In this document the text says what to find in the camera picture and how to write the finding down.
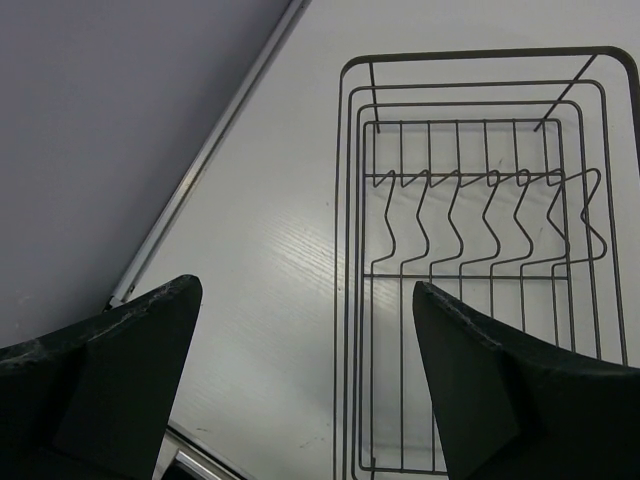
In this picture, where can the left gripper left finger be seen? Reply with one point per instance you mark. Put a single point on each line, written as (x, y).
(92, 400)

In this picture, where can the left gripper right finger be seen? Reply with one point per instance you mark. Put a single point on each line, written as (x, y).
(510, 406)

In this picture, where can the grey wire dish rack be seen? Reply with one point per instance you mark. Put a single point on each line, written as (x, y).
(509, 179)

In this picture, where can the silver table edge rail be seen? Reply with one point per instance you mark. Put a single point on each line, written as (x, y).
(162, 226)

